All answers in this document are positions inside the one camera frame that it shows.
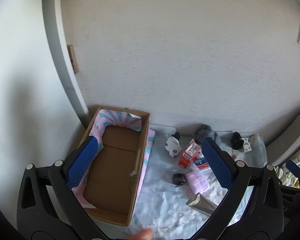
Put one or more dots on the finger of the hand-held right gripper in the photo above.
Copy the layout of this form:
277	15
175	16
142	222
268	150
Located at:
293	167

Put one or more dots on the small black jar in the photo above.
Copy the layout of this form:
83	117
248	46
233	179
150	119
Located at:
179	179

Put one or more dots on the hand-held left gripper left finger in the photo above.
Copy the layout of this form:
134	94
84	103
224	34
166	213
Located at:
82	166

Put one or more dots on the black scrunchie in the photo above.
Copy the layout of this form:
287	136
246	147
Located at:
237	140

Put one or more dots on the beige chair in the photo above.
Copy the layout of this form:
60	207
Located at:
292	135

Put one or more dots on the pink fluffy cloth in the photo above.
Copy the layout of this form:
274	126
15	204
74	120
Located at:
197	182

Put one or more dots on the person's left hand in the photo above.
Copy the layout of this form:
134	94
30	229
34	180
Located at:
143	234

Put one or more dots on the wooden wall block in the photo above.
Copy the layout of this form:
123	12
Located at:
73	58

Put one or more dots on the floral tablecloth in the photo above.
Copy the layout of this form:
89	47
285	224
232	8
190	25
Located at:
170	205

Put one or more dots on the red and white carton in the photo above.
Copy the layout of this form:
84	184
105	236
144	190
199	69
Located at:
186	158

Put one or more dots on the cardboard box with pink lining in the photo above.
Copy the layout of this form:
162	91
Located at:
115	167

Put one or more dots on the silver tube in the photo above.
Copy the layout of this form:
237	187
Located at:
202	203

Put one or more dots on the panda plush toy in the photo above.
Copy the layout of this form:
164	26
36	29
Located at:
172	146

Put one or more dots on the clear plastic case with label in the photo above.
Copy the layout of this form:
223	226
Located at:
201	163

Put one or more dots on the floral tissue pack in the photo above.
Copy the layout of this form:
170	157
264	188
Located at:
245	145

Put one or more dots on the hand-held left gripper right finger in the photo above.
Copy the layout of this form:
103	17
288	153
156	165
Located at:
217	166

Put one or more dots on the grey plush toy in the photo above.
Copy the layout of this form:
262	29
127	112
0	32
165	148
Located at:
207	131

